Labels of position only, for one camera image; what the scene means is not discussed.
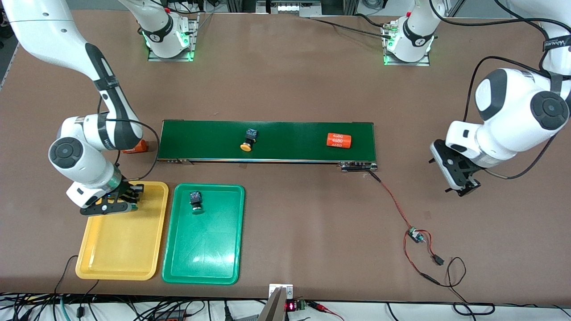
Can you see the yellow plastic tray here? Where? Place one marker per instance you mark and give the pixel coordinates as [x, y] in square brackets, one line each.
[120, 240]

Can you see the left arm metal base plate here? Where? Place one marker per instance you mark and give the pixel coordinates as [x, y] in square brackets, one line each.
[401, 63]

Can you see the green push button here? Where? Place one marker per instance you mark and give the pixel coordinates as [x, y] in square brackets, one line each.
[195, 198]
[134, 207]

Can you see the white light bar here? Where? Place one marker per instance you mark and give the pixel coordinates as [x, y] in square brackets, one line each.
[290, 6]

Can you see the red LED display module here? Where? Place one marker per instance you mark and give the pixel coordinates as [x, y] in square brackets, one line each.
[291, 306]

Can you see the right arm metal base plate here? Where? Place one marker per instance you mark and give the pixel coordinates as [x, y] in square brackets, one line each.
[169, 59]

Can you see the silver mounting plate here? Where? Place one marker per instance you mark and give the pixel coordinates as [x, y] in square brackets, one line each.
[281, 289]

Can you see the grey metal beam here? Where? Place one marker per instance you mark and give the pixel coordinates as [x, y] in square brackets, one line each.
[272, 310]

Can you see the red clip lead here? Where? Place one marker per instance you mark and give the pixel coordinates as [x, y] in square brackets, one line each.
[322, 306]

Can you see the small green circuit board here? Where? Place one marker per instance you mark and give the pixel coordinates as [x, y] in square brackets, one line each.
[415, 235]

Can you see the green conveyor belt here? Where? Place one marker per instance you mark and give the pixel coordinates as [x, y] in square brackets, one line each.
[359, 138]

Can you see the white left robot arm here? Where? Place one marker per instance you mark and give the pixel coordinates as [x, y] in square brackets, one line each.
[513, 102]

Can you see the black power plug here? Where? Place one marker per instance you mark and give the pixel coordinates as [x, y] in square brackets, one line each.
[227, 312]

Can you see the yellow push button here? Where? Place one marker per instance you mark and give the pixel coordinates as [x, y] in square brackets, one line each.
[246, 147]

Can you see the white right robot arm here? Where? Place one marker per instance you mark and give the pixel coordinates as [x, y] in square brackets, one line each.
[40, 40]

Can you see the green plastic tray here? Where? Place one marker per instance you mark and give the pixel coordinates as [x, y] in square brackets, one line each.
[205, 249]

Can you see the orange cylinder white print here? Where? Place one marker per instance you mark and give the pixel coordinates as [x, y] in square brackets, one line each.
[339, 140]
[139, 146]

